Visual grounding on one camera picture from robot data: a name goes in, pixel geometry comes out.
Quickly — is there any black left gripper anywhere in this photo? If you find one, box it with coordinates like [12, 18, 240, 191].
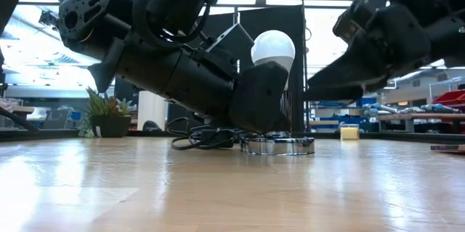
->
[88, 23, 291, 135]

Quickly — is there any white lightbulb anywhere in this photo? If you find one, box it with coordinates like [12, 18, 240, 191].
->
[250, 29, 296, 91]

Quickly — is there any chrome lamp base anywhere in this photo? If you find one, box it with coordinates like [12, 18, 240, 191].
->
[239, 89, 316, 157]

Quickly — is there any blue storage bin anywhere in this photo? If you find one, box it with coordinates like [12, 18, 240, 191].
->
[355, 95, 379, 108]

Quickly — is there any yellow candle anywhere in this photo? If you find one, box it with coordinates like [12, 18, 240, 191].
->
[339, 123, 360, 141]

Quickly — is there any wooden workbench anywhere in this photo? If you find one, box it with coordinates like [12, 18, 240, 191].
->
[376, 113, 465, 134]

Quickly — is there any red storage bin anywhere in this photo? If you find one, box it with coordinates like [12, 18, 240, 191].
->
[431, 89, 465, 108]

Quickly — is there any black dome-shaped object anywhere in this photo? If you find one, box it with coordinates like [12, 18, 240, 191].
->
[142, 120, 163, 132]

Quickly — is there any landscape art book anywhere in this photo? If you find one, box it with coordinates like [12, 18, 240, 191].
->
[430, 143, 465, 153]

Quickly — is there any potted succulent plant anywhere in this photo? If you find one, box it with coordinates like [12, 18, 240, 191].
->
[77, 86, 134, 139]

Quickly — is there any black lamp power cable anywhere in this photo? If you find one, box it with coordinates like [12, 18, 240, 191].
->
[165, 116, 243, 151]

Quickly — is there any black aluminium frame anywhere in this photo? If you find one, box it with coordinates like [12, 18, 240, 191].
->
[0, 128, 465, 144]

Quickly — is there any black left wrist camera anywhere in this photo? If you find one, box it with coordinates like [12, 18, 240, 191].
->
[132, 0, 223, 49]

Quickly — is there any black cable conduit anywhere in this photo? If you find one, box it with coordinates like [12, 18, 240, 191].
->
[0, 107, 40, 134]

